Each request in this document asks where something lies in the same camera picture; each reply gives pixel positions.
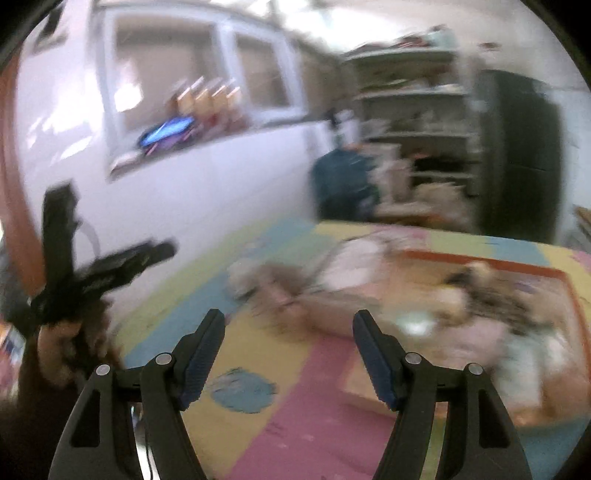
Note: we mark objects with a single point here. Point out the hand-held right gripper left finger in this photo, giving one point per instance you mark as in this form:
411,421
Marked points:
203,364

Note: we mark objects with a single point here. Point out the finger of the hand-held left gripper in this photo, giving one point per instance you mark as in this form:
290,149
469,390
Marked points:
138,256
59,230

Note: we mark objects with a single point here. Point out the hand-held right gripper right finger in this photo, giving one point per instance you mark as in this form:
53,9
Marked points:
378,364

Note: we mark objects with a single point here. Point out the shallow cardboard box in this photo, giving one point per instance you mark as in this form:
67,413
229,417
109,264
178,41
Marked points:
461,406

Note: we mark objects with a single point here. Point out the person's left forearm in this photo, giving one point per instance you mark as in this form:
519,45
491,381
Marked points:
41,424

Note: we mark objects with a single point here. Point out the person's left hand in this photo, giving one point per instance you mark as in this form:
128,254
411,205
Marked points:
57,348

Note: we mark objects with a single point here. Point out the large floral tissue pack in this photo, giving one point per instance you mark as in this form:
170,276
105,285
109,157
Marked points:
351,286

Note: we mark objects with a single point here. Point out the beige plush toy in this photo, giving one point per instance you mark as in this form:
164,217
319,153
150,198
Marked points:
265,286

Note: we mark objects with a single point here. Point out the smartphone with lit screen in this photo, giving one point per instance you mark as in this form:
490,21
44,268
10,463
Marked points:
168,134

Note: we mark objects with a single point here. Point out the leopard print cloth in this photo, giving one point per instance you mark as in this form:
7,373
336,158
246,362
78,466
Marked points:
503,300

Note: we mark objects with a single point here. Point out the small clear-wrapped tissue pack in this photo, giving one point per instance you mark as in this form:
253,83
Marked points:
531,369

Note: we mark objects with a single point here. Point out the blue water jug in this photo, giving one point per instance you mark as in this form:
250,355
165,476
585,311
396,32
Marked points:
344,184

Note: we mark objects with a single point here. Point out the white framed window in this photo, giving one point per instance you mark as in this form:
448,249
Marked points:
194,60

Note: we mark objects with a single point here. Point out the black white water pump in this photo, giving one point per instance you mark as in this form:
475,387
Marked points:
341,127

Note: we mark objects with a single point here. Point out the wooden side table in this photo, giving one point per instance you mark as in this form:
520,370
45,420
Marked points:
582,226

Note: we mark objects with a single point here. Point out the dark refrigerator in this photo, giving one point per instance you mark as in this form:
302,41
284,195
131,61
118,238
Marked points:
521,157

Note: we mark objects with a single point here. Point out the grey metal shelf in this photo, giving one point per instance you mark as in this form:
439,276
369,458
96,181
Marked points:
415,92

